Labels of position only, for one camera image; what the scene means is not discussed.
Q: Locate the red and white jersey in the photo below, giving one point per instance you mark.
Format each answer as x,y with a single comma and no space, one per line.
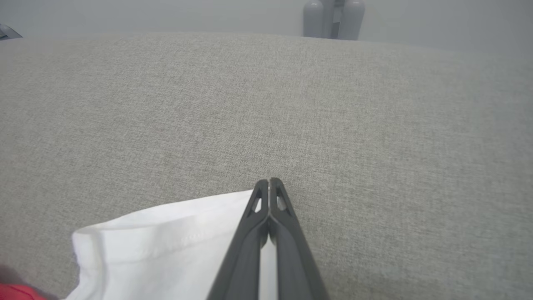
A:
166,250

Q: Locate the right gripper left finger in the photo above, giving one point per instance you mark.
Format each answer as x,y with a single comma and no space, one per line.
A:
241,266

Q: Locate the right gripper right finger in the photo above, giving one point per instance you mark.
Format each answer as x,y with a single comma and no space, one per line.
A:
295,271

